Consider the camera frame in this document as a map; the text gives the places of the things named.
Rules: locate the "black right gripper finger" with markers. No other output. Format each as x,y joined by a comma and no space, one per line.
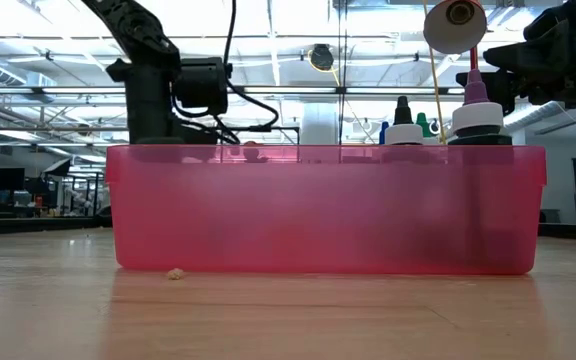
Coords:
533,57
510,90

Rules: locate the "purple-tipped food coloring bottle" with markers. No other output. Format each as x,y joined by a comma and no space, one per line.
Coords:
478,117

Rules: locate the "green-tipped food coloring bottle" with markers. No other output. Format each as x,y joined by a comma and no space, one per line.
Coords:
422,125

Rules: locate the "black-tipped food coloring bottle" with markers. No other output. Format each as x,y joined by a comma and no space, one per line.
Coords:
403,135

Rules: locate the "blue bottle tip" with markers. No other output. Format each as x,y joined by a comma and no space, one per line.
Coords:
383,134

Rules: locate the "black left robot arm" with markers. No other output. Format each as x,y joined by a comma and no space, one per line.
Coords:
148,100

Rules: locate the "grey horizontal pipe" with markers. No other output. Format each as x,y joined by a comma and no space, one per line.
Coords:
68,129

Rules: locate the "black metal stand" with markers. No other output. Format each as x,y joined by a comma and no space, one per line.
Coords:
288,129

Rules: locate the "small beige crumb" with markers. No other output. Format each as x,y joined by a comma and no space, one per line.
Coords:
175,274

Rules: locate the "black computer monitor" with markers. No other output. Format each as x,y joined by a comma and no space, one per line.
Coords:
7,179

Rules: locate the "red translucent plastic bin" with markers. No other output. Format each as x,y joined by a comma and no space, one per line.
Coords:
293,215

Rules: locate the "white pillar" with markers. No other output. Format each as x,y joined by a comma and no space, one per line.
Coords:
320,125

